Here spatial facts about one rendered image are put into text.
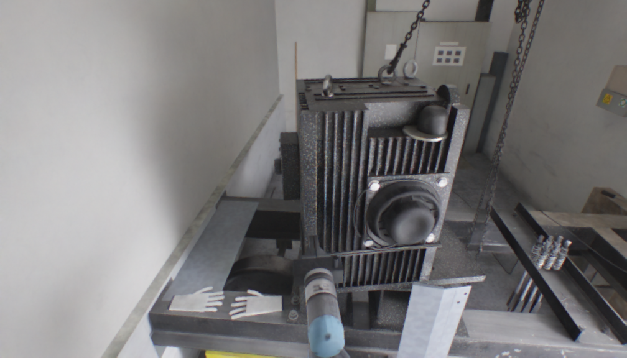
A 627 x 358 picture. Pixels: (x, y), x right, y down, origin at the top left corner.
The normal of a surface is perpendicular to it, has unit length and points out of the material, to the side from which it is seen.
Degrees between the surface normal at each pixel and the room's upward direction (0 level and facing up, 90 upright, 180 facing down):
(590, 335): 0
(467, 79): 90
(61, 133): 90
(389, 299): 0
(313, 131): 90
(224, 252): 0
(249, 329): 90
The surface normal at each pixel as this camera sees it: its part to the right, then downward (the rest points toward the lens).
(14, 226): 1.00, 0.04
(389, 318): 0.00, -0.88
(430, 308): -0.20, 0.46
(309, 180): 0.09, 0.47
